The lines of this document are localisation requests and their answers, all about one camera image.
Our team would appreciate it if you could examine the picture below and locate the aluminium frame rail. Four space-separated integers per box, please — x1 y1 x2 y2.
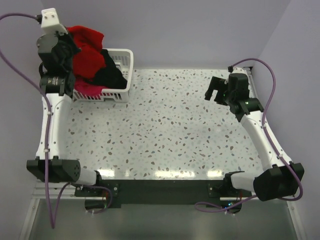
31 181 77 200

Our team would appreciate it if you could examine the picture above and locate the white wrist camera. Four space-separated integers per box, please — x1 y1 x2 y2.
227 66 252 75
40 8 68 36

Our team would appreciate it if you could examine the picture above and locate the pink t shirt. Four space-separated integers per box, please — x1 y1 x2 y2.
74 78 104 97

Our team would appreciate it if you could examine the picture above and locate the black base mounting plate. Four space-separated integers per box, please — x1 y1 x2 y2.
74 179 252 210

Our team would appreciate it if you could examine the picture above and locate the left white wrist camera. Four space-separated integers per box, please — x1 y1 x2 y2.
40 8 68 36

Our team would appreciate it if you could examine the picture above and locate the black t shirt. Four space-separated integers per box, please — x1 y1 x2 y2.
92 49 127 90

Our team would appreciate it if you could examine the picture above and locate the white plastic laundry basket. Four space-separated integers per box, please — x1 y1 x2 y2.
73 48 134 102

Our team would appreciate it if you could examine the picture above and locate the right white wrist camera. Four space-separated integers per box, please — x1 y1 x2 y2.
227 66 252 75

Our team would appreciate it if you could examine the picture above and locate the red t shirt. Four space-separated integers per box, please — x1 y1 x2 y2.
67 25 106 79

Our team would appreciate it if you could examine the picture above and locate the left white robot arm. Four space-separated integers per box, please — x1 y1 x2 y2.
26 33 104 196

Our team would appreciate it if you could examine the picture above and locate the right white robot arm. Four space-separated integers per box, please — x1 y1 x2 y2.
204 73 305 202

